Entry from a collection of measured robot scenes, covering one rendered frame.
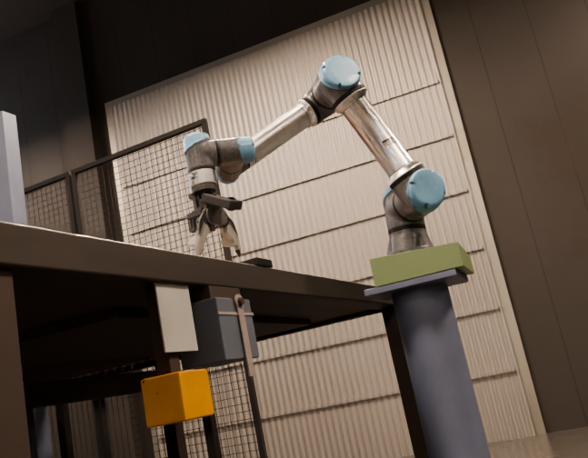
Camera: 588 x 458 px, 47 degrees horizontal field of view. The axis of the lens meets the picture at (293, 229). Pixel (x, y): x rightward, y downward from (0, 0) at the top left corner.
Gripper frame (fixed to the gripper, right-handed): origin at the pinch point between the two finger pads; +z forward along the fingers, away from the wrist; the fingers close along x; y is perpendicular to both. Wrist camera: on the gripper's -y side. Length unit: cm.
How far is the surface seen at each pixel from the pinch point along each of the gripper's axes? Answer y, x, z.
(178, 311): -35, 45, 20
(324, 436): 228, -288, 79
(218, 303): -34, 35, 19
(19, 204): 201, -50, -85
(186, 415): -39, 50, 38
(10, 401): -46, 82, 32
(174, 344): -35, 48, 26
